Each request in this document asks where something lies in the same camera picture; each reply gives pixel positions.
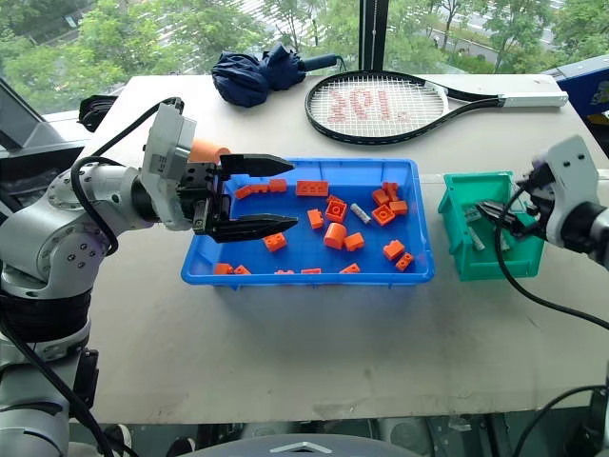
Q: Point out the long orange toy brick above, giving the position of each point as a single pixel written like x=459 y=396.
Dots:
x=312 y=188

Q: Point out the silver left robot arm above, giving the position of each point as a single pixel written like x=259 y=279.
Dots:
x=47 y=238

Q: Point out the black white tennis racket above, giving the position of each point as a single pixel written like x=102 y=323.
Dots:
x=528 y=101

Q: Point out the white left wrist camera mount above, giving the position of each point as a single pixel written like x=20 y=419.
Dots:
x=166 y=138

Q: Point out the rounded orange toy block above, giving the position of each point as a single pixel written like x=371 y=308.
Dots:
x=335 y=235

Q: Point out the large orange cylinder block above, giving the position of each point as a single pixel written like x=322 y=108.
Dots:
x=207 y=150

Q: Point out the navy folded umbrella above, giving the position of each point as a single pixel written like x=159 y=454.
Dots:
x=247 y=76

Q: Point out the blue plastic bin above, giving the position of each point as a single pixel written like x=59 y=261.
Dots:
x=366 y=266

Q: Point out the green plastic bin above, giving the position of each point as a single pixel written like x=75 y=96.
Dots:
x=457 y=228

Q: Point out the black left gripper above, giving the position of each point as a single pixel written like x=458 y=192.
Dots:
x=194 y=180

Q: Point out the black window frame post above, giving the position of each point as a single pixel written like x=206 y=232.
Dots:
x=371 y=33

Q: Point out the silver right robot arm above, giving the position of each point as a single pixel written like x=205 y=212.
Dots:
x=590 y=228

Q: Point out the black white shoe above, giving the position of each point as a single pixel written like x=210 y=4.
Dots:
x=119 y=440
x=182 y=448

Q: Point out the blue cardboard box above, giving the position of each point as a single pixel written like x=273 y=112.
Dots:
x=590 y=81

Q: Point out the square orange toy brick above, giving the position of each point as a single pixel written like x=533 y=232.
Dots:
x=382 y=215
x=336 y=211

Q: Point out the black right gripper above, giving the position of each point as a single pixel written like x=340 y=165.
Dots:
x=537 y=188

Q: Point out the dark grey monitor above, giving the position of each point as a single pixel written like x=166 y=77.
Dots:
x=19 y=124

